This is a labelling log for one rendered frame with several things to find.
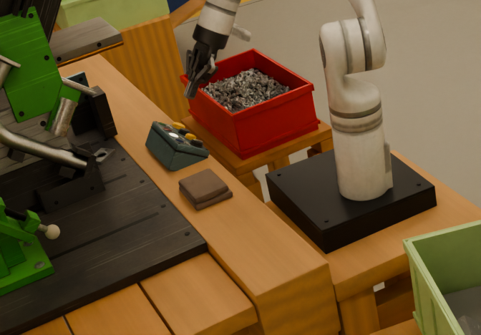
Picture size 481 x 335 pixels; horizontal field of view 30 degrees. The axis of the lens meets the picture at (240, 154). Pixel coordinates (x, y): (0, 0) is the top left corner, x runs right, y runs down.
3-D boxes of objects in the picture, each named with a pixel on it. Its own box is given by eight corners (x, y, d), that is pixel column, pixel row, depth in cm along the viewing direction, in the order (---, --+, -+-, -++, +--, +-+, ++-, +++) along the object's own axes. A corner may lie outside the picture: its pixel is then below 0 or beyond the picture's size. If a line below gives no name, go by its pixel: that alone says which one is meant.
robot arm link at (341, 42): (321, 36, 146) (332, 128, 155) (379, 27, 146) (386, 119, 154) (313, 16, 154) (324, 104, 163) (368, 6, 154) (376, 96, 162)
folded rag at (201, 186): (179, 191, 179) (175, 178, 178) (215, 177, 181) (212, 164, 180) (196, 212, 171) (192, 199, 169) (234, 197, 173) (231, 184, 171)
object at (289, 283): (94, 79, 281) (80, 36, 273) (343, 331, 156) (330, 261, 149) (51, 95, 276) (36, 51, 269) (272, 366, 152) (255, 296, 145)
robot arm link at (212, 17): (250, 44, 193) (261, 16, 191) (206, 30, 187) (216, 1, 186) (233, 33, 200) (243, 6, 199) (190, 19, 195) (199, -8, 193)
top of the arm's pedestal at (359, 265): (396, 164, 188) (394, 148, 186) (492, 232, 161) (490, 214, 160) (260, 222, 180) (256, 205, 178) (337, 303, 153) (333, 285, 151)
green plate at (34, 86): (64, 100, 193) (29, 7, 187) (71, 103, 185) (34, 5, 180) (13, 119, 189) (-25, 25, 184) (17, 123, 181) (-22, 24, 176)
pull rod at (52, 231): (59, 231, 169) (50, 206, 166) (63, 238, 166) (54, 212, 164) (31, 243, 167) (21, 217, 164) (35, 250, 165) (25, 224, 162)
